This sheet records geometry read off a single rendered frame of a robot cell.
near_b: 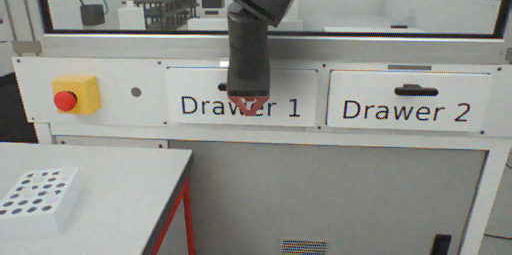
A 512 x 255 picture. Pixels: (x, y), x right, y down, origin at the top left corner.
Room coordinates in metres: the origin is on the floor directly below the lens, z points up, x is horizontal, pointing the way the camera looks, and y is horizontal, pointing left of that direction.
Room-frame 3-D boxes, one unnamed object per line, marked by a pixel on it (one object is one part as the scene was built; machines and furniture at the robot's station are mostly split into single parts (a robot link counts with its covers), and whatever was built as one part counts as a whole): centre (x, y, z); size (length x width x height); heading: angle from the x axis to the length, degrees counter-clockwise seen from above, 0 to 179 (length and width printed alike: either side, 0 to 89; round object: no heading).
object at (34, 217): (0.43, 0.32, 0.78); 0.12 x 0.08 x 0.04; 10
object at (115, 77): (1.12, -0.05, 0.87); 1.02 x 0.95 x 0.14; 86
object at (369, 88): (0.61, -0.29, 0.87); 0.29 x 0.02 x 0.11; 86
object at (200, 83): (0.64, 0.02, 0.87); 0.29 x 0.02 x 0.11; 86
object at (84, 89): (0.65, 0.35, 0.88); 0.07 x 0.05 x 0.07; 86
